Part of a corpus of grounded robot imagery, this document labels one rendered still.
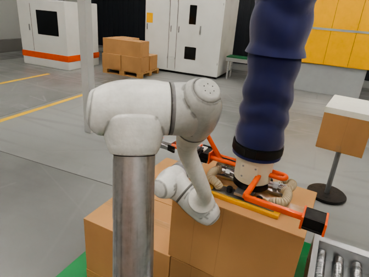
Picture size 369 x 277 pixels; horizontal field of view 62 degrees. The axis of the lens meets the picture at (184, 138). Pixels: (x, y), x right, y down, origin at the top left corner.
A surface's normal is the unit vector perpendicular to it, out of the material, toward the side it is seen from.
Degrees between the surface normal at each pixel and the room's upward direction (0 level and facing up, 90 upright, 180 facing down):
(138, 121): 75
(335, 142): 90
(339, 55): 90
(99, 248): 90
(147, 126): 80
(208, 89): 42
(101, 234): 90
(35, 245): 0
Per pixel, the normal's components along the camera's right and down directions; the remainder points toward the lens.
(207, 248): -0.48, 0.31
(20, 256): 0.07, -0.92
